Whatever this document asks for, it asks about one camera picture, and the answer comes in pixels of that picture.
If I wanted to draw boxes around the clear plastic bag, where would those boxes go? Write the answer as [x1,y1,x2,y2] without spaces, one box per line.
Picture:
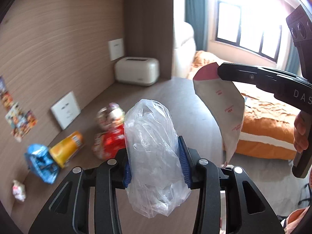
[124,99,191,218]

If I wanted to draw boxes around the grey red paper bag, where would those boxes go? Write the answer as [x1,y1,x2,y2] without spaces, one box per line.
[193,62,245,166]

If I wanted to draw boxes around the blue snack bag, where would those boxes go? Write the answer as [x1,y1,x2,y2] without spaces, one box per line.
[24,144,60,184]

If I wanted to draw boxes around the person right hand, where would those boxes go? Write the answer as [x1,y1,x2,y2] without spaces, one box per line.
[293,112,309,153]

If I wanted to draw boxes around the red snack wrapper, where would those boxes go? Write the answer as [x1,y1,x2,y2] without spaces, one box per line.
[93,124,126,161]

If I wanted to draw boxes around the bed with orange cover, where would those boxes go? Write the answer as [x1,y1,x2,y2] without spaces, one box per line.
[188,51,299,160]

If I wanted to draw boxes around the brown white snack wrapper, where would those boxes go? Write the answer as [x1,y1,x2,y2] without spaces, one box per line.
[96,103,125,132]

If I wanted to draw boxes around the yellow orange can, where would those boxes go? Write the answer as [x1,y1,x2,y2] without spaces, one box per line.
[49,131,84,168]

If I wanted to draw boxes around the cream padded headboard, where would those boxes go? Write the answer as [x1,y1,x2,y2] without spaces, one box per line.
[173,21,196,78]

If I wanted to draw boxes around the teal curtain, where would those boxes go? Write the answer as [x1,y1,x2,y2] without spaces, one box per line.
[185,0,208,51]

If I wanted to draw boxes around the white tissue box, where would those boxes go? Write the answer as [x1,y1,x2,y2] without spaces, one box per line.
[114,57,160,86]

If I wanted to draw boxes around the small white crumpled wrapper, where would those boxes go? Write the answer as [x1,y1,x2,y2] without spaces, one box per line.
[12,180,27,202]

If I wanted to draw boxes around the window with dark frame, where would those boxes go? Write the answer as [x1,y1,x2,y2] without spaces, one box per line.
[215,1,282,62]

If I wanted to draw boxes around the black camera box right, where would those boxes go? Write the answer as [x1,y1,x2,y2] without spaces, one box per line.
[286,5,312,82]

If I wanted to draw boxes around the lower white wall socket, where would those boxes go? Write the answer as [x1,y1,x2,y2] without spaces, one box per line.
[50,91,81,130]

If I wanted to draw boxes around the white wall socket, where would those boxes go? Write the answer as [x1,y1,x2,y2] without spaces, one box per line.
[50,91,81,130]
[108,38,124,61]

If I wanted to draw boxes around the colourful wall stickers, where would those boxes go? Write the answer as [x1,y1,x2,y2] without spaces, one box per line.
[1,76,38,142]

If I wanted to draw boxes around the upper white wall socket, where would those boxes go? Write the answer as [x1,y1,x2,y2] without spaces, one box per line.
[108,38,124,61]

